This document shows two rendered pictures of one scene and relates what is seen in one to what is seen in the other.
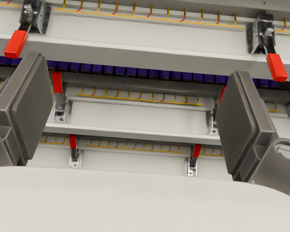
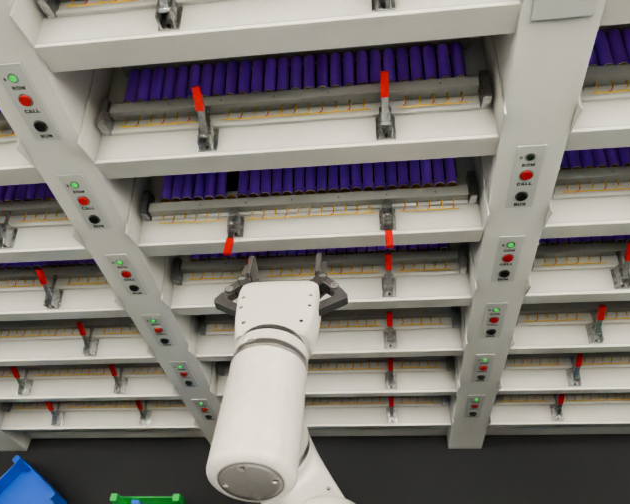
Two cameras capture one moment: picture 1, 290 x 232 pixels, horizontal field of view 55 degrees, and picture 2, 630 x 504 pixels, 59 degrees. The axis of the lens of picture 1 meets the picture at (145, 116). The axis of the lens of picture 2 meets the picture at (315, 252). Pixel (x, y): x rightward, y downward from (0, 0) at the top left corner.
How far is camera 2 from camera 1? 0.63 m
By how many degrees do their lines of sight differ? 12
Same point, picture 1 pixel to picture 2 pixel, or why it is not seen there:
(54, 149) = not seen: hidden behind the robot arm
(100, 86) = (285, 266)
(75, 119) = not seen: hidden behind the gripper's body
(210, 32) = (353, 218)
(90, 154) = not seen: hidden behind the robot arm
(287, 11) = (403, 197)
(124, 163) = (321, 342)
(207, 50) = (351, 232)
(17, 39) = (229, 244)
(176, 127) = (356, 294)
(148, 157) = (345, 334)
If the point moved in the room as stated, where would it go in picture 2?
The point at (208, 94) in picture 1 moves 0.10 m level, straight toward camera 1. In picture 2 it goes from (380, 261) to (362, 300)
